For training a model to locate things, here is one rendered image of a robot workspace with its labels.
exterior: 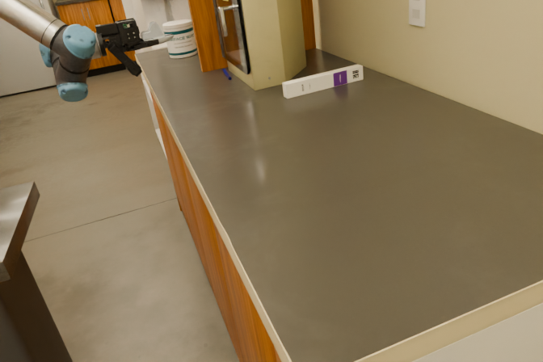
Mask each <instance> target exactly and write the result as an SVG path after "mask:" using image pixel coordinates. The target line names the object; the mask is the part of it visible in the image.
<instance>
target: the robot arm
mask: <svg viewBox="0 0 543 362"><path fill-rule="evenodd" d="M0 18H1V19H4V20H5V21H7V22H8V23H10V24H11V25H13V26H14V27H16V28H18V29H19V30H20V31H22V32H24V33H25V34H27V35H29V36H30V37H31V38H33V39H34V40H37V41H38V42H40V44H39V48H40V54H41V56H42V59H43V62H44V64H45V65H46V66H47V67H49V68H50V67H53V72H54V75H55V79H56V84H57V89H58V93H59V95H60V97H61V98H62V99H63V100H65V101H67V102H77V101H80V100H83V99H85V98H86V97H87V95H88V88H87V87H88V85H87V84H86V77H87V75H88V71H89V68H90V65H91V60H92V59H96V58H101V56H102V55H103V57H105V56H107V52H106V48H107V49H108V50H109V51H110V52H111V53H112V54H113V55H114V56H115V57H116V58H117V59H118V60H119V61H120V62H121V63H122V64H124V65H125V66H126V67H127V70H128V71H129V73H131V74H132V75H135V76H136V77H137V76H138V75H139V74H141V73H142V70H141V67H140V66H139V64H137V63H136V62H135V61H132V60H131V59H130V58H129V57H128V56H127V55H126V54H125V52H126V51H127V52H129V51H135V50H138V49H141V48H148V47H151V46H154V45H157V44H162V43H165V42H167V41H169V40H171V39H172V38H173V37H174V35H173V34H165V35H164V34H163V32H162V30H161V28H160V27H159V25H158V24H157V23H156V22H154V21H152V22H150V23H149V28H148V30H146V31H143V32H141V38H140V35H139V34H140V32H139V28H138V26H137V23H136V20H135V19H134V18H131V19H123V20H118V21H115V22H114V23H108V24H104V25H95V28H96V33H94V32H93V31H92V30H91V29H89V28H88V27H86V26H81V25H80V24H72V25H70V26H68V25H67V24H65V23H63V22H62V21H60V20H59V19H58V18H56V17H55V16H53V15H51V14H49V13H48V12H47V11H45V10H44V9H42V8H41V7H39V6H37V5H36V4H35V3H34V2H31V1H30V0H0ZM106 39H108V40H107V42H106V41H105V40H106Z"/></svg>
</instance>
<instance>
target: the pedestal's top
mask: <svg viewBox="0 0 543 362"><path fill-rule="evenodd" d="M39 198H40V193H39V191H38V189H37V186H36V183H35V181H32V182H29V183H22V184H19V185H15V186H11V187H5V188H1V189H0V282H3V281H5V280H10V279H11V277H12V275H13V272H14V269H15V266H16V263H17V261H18V258H19V254H20V251H21V249H22V246H23V243H24V240H25V238H26V235H27V231H28V228H29V225H30V223H31V221H32V217H33V214H34V212H35V209H36V205H37V202H38V199H39Z"/></svg>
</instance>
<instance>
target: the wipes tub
mask: <svg viewBox="0 0 543 362"><path fill-rule="evenodd" d="M162 26H163V31H164V35H165V34H173V35H174V37H173V38H172V39H171V40H169V41H167V42H166V44H167V48H168V52H169V55H170V58H174V59H179V58H185V57H191V56H194V55H196V54H197V48H196V40H195V36H194V31H193V27H192V21H191V20H190V19H181V20H175V21H170V22H167V23H164V24H163V25H162Z"/></svg>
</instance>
